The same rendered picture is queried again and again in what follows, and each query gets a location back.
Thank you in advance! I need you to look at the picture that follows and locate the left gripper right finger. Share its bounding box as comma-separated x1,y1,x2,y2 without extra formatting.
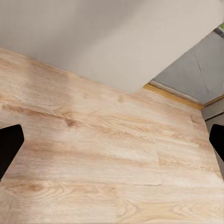
209,124,224,162

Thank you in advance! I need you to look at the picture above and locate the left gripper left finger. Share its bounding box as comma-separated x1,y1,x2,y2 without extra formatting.
0,124,24,180

